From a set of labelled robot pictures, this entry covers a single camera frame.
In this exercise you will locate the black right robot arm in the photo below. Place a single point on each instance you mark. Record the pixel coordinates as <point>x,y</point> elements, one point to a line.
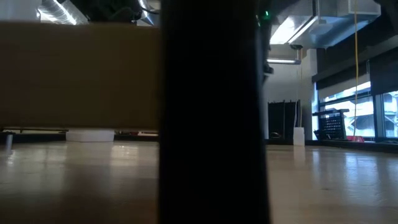
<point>264,31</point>

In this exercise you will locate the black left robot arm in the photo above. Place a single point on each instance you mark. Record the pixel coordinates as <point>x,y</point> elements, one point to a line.
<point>105,11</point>

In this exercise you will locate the black shelf divider panel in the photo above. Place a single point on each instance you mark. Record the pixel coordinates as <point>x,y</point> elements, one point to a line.
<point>214,124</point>

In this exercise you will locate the raised wooden shelf board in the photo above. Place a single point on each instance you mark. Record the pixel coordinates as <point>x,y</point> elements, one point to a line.
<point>77,74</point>

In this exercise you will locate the black cabinet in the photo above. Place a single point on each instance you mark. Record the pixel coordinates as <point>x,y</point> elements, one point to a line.
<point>284,119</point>

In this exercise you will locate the small white container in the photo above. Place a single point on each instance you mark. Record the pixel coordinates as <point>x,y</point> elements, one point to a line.
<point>299,136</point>

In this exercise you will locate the white hexagonal plant pot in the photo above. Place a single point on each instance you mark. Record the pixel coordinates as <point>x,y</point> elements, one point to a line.
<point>90,136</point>

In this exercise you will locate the black perforated cart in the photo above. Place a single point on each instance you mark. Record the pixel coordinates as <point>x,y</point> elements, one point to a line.
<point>332,126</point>

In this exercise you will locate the red floor object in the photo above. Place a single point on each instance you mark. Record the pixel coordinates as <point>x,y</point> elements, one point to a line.
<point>355,138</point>

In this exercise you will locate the dark dome ceiling camera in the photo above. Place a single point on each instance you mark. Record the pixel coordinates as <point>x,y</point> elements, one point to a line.
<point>296,47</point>

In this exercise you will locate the large silver ceiling duct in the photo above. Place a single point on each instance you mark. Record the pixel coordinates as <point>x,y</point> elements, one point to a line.
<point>326,25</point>

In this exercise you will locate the silver ceiling air duct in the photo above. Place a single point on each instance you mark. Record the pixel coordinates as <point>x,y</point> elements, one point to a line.
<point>59,12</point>

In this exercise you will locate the small grey post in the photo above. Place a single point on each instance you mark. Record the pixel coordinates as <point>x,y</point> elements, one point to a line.
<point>8,142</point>

